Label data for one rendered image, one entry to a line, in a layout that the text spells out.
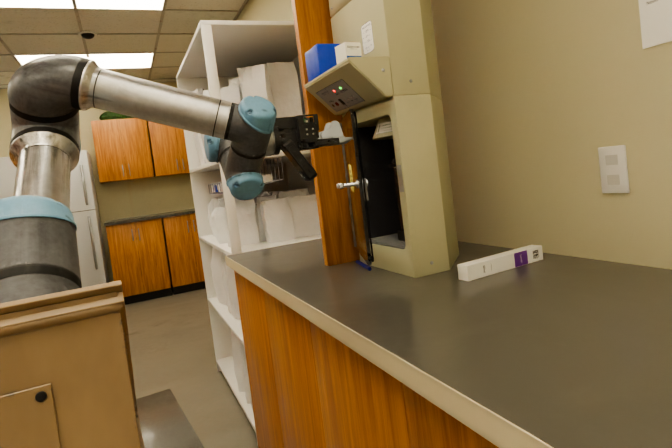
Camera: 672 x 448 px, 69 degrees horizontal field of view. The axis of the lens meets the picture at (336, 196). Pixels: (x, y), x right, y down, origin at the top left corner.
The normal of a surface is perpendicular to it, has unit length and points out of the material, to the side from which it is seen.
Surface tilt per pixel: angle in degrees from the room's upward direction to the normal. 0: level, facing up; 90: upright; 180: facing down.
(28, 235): 47
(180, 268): 90
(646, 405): 1
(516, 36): 90
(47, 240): 53
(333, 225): 90
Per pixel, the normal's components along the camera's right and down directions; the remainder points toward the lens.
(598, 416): -0.12, -0.99
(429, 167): 0.40, 0.00
